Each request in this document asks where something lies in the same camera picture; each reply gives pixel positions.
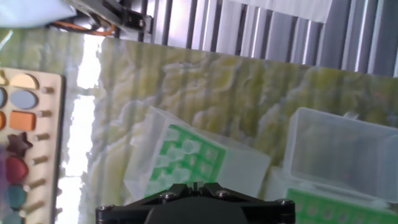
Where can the grey oval puzzle piece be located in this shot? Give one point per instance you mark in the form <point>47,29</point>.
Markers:
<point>23,99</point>

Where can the green marble pattern mat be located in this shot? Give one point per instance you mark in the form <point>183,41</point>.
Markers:
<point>217,87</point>

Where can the maroon star puzzle piece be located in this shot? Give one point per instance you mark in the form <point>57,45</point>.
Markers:
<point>18,144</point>

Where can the pale bluish white sheet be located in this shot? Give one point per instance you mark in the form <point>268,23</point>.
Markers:
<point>31,12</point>

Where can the red heart puzzle piece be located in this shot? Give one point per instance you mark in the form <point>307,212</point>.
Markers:
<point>15,169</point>

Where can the green rack pipette tip box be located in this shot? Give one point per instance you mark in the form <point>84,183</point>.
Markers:
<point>245,171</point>
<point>342,149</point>

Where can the orange tube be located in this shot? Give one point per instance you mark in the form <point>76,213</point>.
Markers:
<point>81,29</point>

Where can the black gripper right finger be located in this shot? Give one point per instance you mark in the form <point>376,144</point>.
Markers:
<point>219,190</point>

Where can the wooden shape puzzle board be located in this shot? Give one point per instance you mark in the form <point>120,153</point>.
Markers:
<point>51,140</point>

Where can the yellow semicircle puzzle piece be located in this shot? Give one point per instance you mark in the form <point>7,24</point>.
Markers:
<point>23,82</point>

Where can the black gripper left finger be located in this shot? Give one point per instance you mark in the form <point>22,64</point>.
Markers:
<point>174,191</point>

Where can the orange square puzzle piece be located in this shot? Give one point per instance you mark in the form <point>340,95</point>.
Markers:
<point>22,120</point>

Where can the teal puzzle piece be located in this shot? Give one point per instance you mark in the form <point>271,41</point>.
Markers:
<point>17,196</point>

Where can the grey aluminium frame rail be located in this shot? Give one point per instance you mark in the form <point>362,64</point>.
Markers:
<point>93,9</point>

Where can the black corner bracket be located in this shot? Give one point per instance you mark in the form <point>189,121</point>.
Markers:
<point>136,21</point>

